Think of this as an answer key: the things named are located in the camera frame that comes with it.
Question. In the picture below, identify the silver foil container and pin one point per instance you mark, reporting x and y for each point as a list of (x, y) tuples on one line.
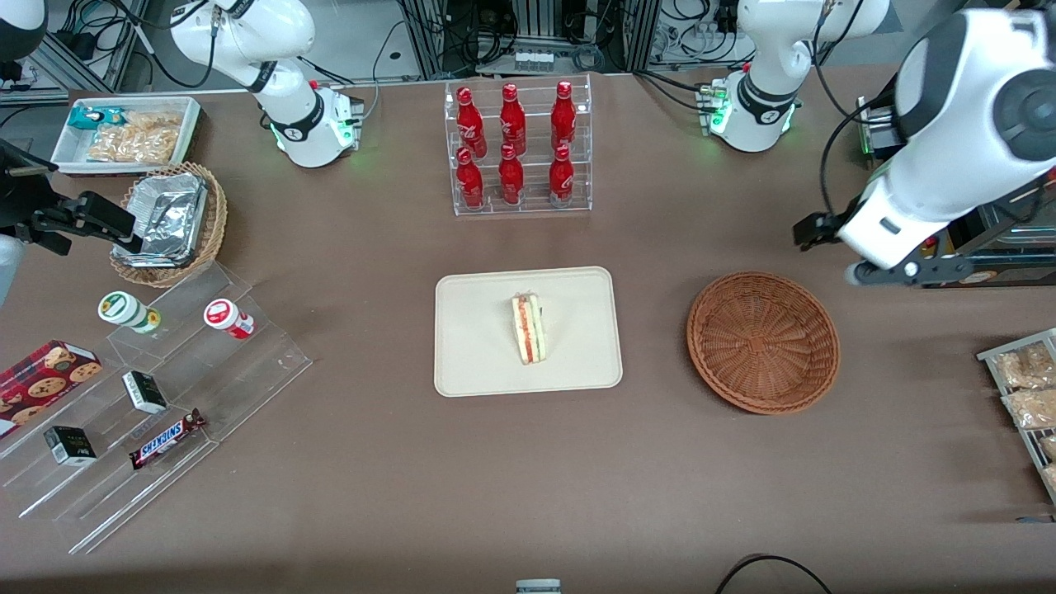
[(161, 243), (173, 198)]

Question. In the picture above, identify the brown wicker basket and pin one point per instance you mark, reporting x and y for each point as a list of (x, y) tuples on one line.
[(763, 342)]

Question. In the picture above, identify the grey device at table edge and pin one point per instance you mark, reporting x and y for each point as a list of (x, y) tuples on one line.
[(538, 586)]

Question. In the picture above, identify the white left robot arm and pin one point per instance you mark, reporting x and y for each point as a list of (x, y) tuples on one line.
[(949, 165)]

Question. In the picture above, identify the red plaid cookie box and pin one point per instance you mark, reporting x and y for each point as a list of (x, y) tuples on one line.
[(41, 384)]

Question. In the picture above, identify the black food warmer machine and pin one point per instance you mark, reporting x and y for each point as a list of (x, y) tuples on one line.
[(1019, 252)]

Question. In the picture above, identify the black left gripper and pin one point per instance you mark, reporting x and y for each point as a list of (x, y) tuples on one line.
[(813, 230)]

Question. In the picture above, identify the triangular sandwich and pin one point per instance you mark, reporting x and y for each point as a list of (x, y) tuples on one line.
[(528, 330)]

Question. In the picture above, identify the beige plastic tray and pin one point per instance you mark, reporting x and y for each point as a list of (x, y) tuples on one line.
[(478, 338)]

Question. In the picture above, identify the Snickers chocolate bar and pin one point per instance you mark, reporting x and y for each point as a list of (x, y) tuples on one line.
[(165, 440)]

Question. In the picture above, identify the clear acrylic stepped display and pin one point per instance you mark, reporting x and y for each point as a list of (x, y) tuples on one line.
[(247, 379)]

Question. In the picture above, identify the red cola bottle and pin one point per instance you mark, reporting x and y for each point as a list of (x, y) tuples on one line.
[(562, 177), (512, 120), (511, 177), (563, 115), (470, 124), (470, 181)]

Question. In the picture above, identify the green lid white jar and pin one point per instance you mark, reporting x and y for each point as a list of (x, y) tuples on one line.
[(124, 309)]

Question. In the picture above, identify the white rectangular snack tray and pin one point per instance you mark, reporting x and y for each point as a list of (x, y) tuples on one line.
[(66, 153)]

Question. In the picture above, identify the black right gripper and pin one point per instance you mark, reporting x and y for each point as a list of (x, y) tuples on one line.
[(18, 205)]

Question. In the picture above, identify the grey aluminium frame rack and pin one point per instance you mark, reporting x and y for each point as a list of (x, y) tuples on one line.
[(425, 37)]

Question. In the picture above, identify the clear bag of crackers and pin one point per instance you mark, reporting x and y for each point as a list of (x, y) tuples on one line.
[(136, 142)]

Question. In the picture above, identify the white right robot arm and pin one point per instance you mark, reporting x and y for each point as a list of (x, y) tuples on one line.
[(289, 107)]

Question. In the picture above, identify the light wicker basket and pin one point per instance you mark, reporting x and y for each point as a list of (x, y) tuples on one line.
[(213, 223)]

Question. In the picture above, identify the teal snack packet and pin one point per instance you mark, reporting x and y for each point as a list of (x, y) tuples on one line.
[(87, 117)]

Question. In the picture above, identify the clear acrylic bottle rack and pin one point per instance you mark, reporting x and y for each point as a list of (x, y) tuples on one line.
[(536, 206)]

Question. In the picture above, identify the red lid white jar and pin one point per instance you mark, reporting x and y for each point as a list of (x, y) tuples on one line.
[(227, 318)]

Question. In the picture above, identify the white power strip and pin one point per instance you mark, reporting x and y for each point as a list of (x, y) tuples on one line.
[(532, 60)]

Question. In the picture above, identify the clear bag of nuts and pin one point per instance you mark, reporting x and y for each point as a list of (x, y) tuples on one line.
[(1031, 408), (1023, 367)]

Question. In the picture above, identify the small black box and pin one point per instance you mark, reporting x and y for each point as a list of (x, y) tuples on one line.
[(70, 445), (145, 393)]

